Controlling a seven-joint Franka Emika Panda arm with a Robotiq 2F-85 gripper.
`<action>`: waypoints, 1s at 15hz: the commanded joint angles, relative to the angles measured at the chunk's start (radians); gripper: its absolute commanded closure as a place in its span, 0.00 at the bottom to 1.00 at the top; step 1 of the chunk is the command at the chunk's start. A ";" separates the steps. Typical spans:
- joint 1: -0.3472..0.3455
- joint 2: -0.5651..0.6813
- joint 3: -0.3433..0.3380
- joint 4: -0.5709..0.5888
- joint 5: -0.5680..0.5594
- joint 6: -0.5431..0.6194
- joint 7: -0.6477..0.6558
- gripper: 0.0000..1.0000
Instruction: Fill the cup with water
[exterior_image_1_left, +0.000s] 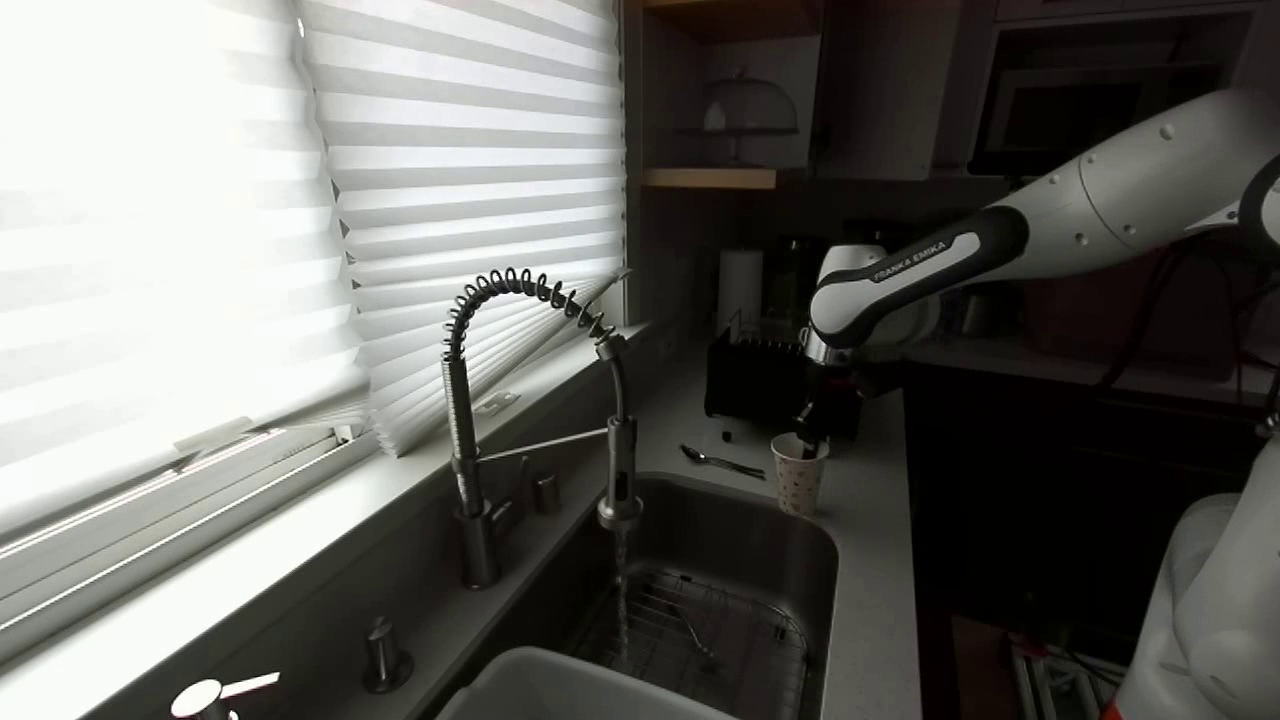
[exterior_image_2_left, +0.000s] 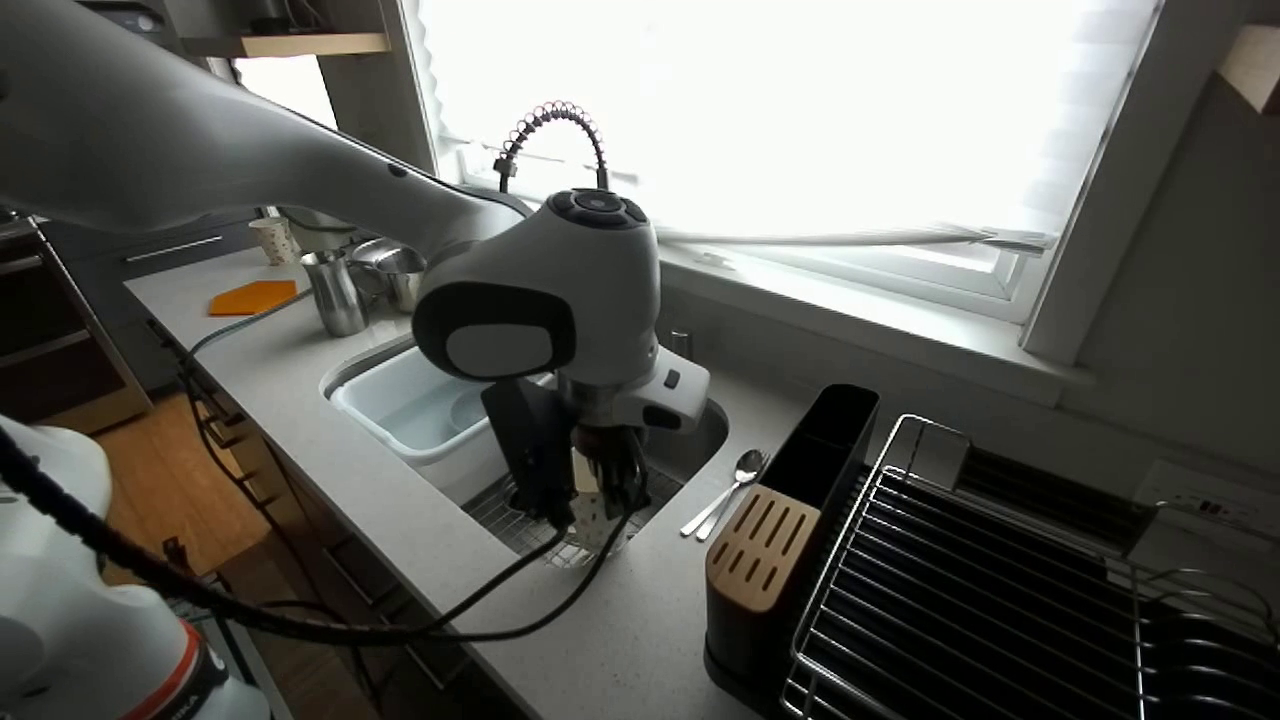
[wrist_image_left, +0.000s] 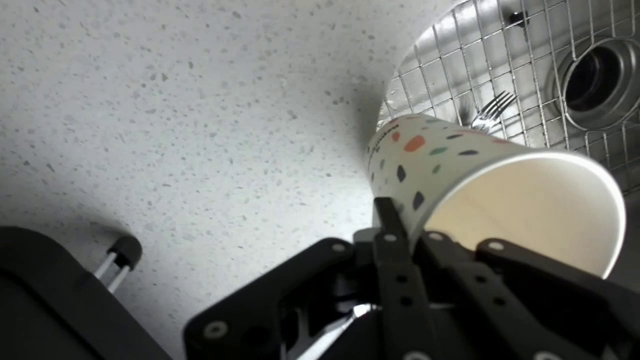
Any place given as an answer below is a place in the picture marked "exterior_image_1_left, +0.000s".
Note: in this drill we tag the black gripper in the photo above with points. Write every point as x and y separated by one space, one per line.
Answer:
830 401

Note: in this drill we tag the white paper cup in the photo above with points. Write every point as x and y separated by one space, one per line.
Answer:
801 478

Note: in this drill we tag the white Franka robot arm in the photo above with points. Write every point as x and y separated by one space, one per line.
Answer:
1106 201

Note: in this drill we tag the black countertop box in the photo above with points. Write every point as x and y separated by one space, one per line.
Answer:
752 381

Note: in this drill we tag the metal spoon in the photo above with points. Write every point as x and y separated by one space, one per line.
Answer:
727 460

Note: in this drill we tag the white paper towel roll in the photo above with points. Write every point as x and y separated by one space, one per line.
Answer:
742 285

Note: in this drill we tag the stainless steel sink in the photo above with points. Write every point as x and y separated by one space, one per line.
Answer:
745 563

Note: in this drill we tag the glass cake dome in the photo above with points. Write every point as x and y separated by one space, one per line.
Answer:
751 114

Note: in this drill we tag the small dark counter knob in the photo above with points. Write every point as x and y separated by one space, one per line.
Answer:
545 494

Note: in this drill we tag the chrome spring kitchen faucet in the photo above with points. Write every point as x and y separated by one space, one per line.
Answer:
461 440

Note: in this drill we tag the grey plastic tub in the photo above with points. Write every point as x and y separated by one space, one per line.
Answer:
573 687

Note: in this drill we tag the dark built-in microwave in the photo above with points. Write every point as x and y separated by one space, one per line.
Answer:
1064 93

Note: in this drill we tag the narrow white window blind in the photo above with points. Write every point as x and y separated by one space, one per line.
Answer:
464 173

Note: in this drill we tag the small metal dispenser knob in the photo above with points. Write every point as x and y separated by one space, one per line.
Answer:
386 656

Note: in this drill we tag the wide white window blind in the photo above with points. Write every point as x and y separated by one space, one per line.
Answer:
160 241

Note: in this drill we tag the wooden wall shelf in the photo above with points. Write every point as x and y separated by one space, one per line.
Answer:
714 178

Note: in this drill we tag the orange and white frame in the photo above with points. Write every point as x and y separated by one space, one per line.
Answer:
1062 682

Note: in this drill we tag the white window frame rail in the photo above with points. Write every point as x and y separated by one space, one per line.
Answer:
172 513

